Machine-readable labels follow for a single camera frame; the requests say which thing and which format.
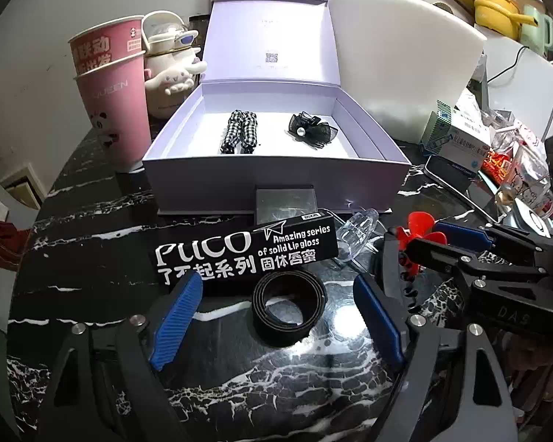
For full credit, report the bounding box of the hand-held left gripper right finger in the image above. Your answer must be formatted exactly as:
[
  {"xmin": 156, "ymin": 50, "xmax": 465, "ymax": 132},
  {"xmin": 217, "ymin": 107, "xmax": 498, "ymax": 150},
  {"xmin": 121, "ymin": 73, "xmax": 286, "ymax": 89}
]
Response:
[{"xmin": 352, "ymin": 274, "xmax": 521, "ymax": 442}]

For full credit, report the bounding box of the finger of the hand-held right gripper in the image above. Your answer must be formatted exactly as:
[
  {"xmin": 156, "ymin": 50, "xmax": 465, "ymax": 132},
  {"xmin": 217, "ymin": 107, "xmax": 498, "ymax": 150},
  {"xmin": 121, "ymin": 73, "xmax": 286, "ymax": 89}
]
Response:
[
  {"xmin": 406, "ymin": 237, "xmax": 551, "ymax": 286},
  {"xmin": 435, "ymin": 221, "xmax": 553, "ymax": 268}
]

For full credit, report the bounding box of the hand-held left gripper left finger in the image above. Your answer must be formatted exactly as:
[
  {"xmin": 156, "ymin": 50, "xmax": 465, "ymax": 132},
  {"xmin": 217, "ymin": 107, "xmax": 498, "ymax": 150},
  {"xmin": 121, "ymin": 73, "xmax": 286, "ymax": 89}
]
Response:
[{"xmin": 37, "ymin": 269, "xmax": 204, "ymax": 442}]

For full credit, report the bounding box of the red hair claw clip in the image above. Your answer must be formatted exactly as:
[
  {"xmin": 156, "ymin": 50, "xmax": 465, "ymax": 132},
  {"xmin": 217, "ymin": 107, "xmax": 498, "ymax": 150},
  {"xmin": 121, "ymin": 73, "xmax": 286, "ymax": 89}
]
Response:
[{"xmin": 394, "ymin": 212, "xmax": 443, "ymax": 246}]

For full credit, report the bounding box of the black toothed hair clip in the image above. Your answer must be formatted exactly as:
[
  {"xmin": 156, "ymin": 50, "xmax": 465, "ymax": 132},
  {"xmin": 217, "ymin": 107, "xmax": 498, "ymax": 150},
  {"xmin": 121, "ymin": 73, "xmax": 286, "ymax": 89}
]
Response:
[{"xmin": 382, "ymin": 229, "xmax": 419, "ymax": 316}]

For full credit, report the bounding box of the clear plastic hair clip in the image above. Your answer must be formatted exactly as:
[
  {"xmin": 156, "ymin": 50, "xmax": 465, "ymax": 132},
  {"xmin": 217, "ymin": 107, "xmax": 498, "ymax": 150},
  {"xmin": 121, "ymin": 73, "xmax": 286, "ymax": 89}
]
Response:
[{"xmin": 334, "ymin": 208, "xmax": 379, "ymax": 268}]

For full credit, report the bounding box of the long black lip gloss box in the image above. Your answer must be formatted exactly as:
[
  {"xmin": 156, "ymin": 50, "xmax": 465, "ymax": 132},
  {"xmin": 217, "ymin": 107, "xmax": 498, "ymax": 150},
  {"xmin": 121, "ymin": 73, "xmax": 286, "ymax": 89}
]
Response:
[{"xmin": 148, "ymin": 212, "xmax": 338, "ymax": 291}]

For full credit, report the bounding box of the black band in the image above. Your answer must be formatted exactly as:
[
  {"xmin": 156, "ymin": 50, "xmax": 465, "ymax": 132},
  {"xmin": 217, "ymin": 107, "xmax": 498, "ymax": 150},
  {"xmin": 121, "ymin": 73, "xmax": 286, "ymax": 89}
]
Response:
[{"xmin": 251, "ymin": 269, "xmax": 328, "ymax": 348}]

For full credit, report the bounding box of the lavender gift box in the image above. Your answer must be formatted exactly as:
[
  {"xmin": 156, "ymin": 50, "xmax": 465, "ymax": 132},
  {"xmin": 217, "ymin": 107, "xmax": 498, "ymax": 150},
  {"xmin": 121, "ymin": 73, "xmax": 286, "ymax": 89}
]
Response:
[{"xmin": 142, "ymin": 0, "xmax": 413, "ymax": 216}]

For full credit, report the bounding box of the dark smartphone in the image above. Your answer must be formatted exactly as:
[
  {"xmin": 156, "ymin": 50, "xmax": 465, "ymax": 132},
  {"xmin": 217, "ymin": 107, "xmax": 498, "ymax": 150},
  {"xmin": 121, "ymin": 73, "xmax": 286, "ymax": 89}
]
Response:
[{"xmin": 424, "ymin": 154, "xmax": 477, "ymax": 192}]

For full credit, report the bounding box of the red packet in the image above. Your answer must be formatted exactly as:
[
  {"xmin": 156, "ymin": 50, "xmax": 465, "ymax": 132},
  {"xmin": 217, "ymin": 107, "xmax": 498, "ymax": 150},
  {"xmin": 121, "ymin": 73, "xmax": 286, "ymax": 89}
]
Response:
[{"xmin": 484, "ymin": 150, "xmax": 517, "ymax": 176}]

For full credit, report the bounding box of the blue white medicine box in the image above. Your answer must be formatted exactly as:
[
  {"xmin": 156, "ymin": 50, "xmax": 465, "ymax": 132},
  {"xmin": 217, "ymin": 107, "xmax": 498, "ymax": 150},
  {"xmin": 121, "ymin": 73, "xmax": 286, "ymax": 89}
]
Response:
[{"xmin": 447, "ymin": 101, "xmax": 494, "ymax": 166}]

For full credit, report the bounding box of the green white medicine box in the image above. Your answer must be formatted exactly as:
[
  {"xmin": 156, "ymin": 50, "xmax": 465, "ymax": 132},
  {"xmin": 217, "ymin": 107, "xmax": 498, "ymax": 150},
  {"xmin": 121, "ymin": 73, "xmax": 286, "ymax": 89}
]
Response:
[{"xmin": 419, "ymin": 100, "xmax": 455, "ymax": 155}]

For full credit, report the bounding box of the dark square glossy case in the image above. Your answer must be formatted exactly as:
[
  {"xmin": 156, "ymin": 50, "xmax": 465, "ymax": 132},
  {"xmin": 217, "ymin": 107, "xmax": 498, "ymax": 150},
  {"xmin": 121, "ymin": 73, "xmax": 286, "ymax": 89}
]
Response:
[{"xmin": 253, "ymin": 186, "xmax": 318, "ymax": 226}]

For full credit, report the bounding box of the white appliance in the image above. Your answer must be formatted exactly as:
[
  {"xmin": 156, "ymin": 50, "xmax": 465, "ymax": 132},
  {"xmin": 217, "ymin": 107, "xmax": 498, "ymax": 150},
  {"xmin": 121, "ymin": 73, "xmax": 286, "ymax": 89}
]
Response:
[{"xmin": 484, "ymin": 39, "xmax": 553, "ymax": 139}]

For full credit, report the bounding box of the black bow hair clip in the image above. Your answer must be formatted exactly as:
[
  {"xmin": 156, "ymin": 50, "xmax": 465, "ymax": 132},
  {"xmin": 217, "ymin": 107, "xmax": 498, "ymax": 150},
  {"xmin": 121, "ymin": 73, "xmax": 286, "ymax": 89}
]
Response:
[{"xmin": 288, "ymin": 111, "xmax": 339, "ymax": 149}]

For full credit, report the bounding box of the white plastic board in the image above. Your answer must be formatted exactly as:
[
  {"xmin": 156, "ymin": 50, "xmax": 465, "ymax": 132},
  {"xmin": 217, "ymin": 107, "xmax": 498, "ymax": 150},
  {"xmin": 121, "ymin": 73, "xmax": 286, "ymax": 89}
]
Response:
[{"xmin": 327, "ymin": 0, "xmax": 486, "ymax": 143}]

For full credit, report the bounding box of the red plaid cloth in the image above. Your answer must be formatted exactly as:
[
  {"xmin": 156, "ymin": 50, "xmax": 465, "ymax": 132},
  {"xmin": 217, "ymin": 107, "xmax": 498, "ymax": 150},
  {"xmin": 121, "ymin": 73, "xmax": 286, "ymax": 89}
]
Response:
[{"xmin": 0, "ymin": 189, "xmax": 31, "ymax": 268}]

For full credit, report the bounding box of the black white checkered hair clip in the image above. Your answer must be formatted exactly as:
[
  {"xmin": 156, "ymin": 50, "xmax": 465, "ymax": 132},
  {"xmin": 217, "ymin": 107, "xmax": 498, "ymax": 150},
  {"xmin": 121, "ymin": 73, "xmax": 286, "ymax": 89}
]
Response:
[{"xmin": 218, "ymin": 109, "xmax": 259, "ymax": 155}]

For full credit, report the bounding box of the pale green kettle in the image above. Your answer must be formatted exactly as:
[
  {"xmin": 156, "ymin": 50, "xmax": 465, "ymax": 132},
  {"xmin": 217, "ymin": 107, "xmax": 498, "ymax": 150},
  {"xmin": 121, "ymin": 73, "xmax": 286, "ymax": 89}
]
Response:
[{"xmin": 521, "ymin": 4, "xmax": 553, "ymax": 60}]

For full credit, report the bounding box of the pink paper cup panda print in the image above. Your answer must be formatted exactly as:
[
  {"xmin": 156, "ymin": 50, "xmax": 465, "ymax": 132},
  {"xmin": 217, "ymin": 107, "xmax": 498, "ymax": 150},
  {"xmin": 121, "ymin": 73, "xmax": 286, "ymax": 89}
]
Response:
[{"xmin": 74, "ymin": 50, "xmax": 155, "ymax": 173}]

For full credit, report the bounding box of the yellow enamel pot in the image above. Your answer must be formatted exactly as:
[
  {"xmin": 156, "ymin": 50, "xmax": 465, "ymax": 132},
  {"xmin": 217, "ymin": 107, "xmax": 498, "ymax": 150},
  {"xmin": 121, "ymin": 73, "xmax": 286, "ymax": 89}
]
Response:
[{"xmin": 472, "ymin": 0, "xmax": 540, "ymax": 40}]

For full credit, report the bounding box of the white plush dog jar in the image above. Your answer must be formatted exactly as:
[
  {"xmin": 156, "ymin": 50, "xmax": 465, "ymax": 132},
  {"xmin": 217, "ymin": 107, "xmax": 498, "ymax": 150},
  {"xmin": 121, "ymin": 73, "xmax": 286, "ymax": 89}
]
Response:
[{"xmin": 140, "ymin": 10, "xmax": 208, "ymax": 118}]

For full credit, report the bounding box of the pink paper cup red print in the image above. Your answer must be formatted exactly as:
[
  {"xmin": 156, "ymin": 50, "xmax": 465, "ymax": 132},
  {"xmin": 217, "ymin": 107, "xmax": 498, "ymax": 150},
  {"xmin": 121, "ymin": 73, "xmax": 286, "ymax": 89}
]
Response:
[{"xmin": 68, "ymin": 15, "xmax": 146, "ymax": 77}]

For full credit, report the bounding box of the black cable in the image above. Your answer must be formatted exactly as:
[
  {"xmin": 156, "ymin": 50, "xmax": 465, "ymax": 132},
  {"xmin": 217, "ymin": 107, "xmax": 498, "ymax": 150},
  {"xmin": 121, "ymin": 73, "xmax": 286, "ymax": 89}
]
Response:
[{"xmin": 486, "ymin": 45, "xmax": 528, "ymax": 86}]

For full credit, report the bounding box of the beige wall vent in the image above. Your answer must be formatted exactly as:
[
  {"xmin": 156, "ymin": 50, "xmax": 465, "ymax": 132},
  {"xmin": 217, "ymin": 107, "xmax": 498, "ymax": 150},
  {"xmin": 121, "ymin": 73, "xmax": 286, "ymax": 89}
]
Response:
[{"xmin": 0, "ymin": 166, "xmax": 42, "ymax": 210}]

